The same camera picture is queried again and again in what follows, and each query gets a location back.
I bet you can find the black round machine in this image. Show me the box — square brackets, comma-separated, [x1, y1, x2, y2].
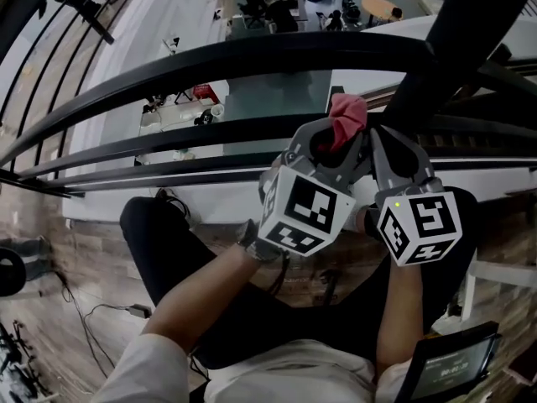
[0, 246, 27, 298]

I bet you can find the person's left forearm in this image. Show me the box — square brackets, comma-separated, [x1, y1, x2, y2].
[140, 243, 263, 354]

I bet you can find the black metal railing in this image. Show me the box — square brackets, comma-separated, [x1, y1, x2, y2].
[0, 0, 537, 201]

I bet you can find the person's white shirt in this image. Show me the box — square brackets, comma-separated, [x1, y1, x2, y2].
[90, 333, 414, 403]

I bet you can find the black stool leg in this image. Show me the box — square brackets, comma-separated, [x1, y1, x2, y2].
[322, 269, 339, 306]

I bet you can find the person's leg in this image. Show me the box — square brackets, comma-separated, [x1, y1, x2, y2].
[119, 196, 320, 371]
[293, 186, 479, 364]

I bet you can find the red plastic crate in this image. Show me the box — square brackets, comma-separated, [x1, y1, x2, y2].
[192, 83, 219, 102]

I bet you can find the black wrist-mounted screen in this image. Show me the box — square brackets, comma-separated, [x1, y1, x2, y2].
[396, 321, 503, 403]

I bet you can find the white office desk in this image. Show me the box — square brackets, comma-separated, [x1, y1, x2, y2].
[289, 0, 310, 23]

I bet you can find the pink cloth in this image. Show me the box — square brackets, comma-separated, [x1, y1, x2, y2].
[317, 93, 369, 154]

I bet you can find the person's right forearm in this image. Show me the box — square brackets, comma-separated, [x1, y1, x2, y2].
[375, 262, 425, 377]

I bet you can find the white metal frame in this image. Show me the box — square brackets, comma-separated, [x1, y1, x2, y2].
[459, 249, 537, 322]

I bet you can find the person's right sneaker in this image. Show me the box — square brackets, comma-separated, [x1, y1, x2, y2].
[341, 202, 381, 238]

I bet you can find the black wire stand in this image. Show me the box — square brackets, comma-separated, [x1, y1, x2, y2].
[0, 319, 43, 398]

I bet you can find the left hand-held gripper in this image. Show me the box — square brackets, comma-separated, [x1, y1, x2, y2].
[256, 117, 373, 259]

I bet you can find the person's left leg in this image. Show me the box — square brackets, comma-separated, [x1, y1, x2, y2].
[119, 196, 320, 371]

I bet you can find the wooden staircase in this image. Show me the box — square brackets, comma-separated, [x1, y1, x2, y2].
[360, 56, 537, 159]

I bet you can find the round orange table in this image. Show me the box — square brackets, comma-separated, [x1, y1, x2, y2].
[361, 0, 404, 20]

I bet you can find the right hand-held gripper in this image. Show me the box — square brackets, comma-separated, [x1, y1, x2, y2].
[368, 126, 462, 267]

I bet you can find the black power cable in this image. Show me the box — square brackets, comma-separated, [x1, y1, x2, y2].
[60, 281, 146, 379]

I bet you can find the person's right leg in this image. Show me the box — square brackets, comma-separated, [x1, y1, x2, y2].
[293, 186, 479, 364]

